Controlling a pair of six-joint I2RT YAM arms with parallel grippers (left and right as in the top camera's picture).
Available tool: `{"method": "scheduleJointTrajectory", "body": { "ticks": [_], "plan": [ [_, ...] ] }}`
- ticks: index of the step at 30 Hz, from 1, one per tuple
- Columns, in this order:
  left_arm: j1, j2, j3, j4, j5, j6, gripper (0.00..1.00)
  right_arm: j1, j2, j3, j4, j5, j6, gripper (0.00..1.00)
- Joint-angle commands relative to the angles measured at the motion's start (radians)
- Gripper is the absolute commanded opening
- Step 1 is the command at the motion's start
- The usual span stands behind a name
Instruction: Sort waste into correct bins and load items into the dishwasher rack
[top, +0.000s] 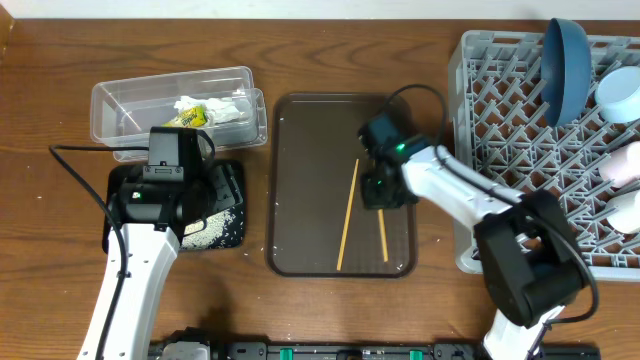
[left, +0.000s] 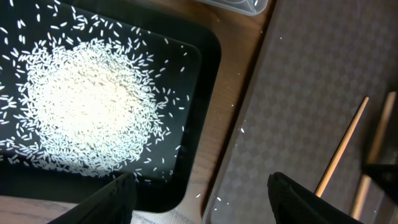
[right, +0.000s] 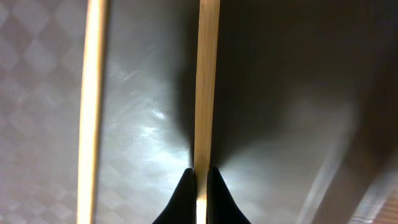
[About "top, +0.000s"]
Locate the dark blue round plate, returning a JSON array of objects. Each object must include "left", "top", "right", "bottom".
[{"left": 541, "top": 18, "right": 592, "bottom": 127}]

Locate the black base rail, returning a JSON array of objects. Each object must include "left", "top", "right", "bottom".
[{"left": 148, "top": 327, "right": 601, "bottom": 360}]

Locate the light blue bowl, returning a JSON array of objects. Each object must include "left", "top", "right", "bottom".
[{"left": 595, "top": 66, "right": 640, "bottom": 123}]

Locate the white cup green inside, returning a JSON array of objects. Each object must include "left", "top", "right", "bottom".
[{"left": 606, "top": 190, "right": 640, "bottom": 234}]

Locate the spilled white rice pile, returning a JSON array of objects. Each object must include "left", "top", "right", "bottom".
[{"left": 181, "top": 210, "right": 235, "bottom": 250}]

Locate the clear plastic waste bin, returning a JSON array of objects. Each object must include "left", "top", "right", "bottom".
[{"left": 90, "top": 66, "right": 268, "bottom": 162}]

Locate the wooden chopstick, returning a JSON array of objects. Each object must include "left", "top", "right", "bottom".
[
  {"left": 377, "top": 209, "right": 389, "bottom": 263},
  {"left": 336, "top": 158, "right": 359, "bottom": 272}
]

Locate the black plastic waste tray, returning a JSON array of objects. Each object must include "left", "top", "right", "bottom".
[{"left": 107, "top": 158, "right": 246, "bottom": 251}]

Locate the yellow green snack wrapper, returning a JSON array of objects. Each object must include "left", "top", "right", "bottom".
[{"left": 163, "top": 105, "right": 208, "bottom": 128}]

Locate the white cup pink inside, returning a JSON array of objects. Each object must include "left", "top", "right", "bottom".
[{"left": 599, "top": 141, "right": 640, "bottom": 188}]

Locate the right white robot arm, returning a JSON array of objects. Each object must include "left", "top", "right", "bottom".
[{"left": 358, "top": 113, "right": 589, "bottom": 359}]

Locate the white paper napkin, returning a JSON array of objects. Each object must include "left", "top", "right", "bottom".
[{"left": 174, "top": 96, "right": 252, "bottom": 124}]

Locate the grey dishwasher rack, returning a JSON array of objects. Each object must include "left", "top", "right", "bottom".
[{"left": 448, "top": 30, "right": 639, "bottom": 282}]

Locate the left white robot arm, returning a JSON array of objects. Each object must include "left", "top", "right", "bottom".
[{"left": 78, "top": 127, "right": 215, "bottom": 359}]

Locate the brown plastic serving tray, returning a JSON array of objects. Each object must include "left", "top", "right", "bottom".
[{"left": 267, "top": 93, "right": 417, "bottom": 279}]

